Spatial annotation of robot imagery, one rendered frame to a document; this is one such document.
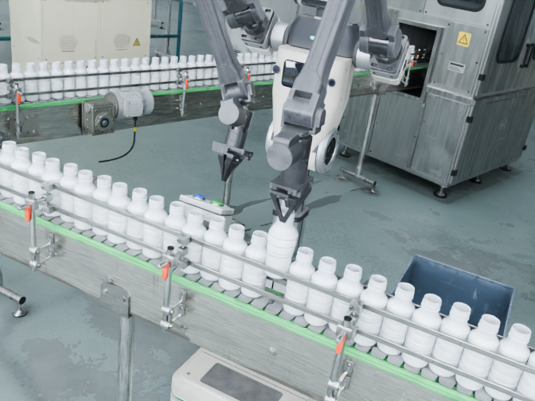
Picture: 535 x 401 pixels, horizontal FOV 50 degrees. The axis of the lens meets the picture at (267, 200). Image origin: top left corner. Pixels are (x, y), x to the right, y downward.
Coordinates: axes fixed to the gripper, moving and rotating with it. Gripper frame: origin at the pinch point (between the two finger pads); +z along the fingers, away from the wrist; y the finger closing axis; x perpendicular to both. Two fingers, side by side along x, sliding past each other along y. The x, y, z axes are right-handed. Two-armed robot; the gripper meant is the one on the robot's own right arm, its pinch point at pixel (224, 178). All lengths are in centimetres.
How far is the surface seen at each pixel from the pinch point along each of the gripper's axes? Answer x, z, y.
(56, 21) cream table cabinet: 232, -60, -303
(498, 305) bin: 48, 15, 79
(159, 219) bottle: -18.0, 13.6, -5.5
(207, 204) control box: -3.8, 8.1, -0.9
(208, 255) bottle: -17.1, 18.0, 9.9
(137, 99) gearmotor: 87, -15, -99
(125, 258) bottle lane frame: -16.9, 26.7, -13.2
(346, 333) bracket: -25, 21, 50
